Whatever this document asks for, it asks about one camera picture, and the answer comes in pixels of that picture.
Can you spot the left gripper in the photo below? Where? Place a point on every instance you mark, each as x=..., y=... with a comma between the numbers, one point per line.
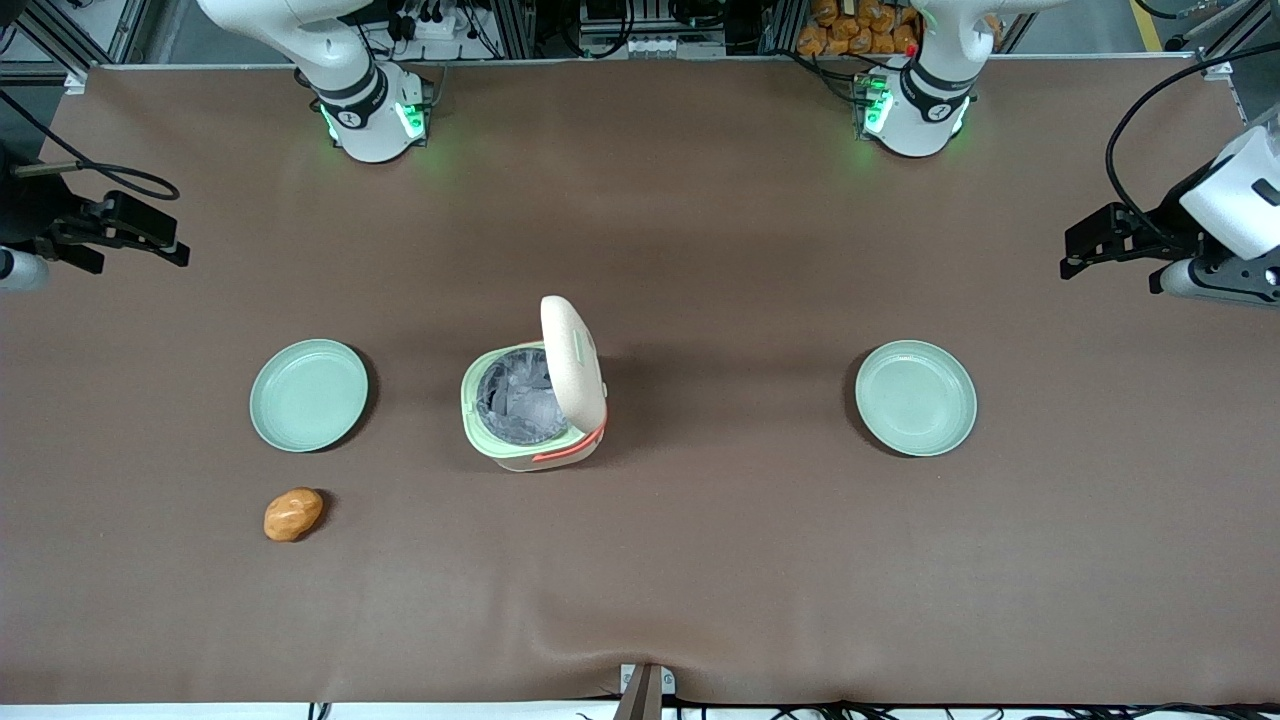
x=1172, y=215

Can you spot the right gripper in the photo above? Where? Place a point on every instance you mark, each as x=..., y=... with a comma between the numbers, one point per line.
x=28, y=212

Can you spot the beige rice cooker orange trim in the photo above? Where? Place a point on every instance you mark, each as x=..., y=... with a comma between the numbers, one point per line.
x=570, y=350

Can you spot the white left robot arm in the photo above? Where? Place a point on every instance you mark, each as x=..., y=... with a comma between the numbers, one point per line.
x=925, y=110

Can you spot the pale green round plate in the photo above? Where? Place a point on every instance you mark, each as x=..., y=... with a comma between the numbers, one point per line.
x=308, y=395
x=915, y=398

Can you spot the orange-brown bread roll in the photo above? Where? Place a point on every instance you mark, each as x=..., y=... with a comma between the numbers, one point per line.
x=292, y=514

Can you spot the bag of orange bread rolls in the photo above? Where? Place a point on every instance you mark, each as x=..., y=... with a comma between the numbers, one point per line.
x=850, y=30

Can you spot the white power strip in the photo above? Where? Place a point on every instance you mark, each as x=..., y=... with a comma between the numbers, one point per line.
x=440, y=25

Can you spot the brown table mat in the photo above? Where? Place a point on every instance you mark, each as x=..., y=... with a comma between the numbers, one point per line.
x=700, y=560

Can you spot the metal table edge clamp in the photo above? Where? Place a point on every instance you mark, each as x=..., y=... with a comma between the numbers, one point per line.
x=645, y=692

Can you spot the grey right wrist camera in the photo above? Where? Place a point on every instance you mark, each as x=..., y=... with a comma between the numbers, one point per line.
x=20, y=270

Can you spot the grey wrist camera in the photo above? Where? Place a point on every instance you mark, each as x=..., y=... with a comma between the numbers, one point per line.
x=1200, y=283
x=20, y=270

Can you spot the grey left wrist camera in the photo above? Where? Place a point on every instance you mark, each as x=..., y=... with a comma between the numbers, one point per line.
x=1200, y=283

